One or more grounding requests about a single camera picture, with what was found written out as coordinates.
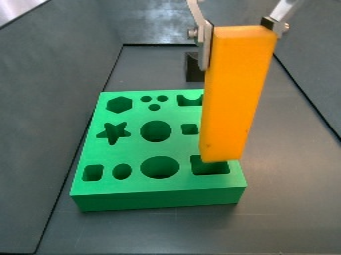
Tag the green foam shape board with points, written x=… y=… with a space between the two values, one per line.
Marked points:
x=141 y=162

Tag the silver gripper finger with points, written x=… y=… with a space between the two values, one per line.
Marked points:
x=276 y=21
x=201 y=33

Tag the black curved block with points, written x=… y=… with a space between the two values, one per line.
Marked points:
x=194 y=73

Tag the orange rectangular block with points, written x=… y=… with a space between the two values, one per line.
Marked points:
x=234 y=78

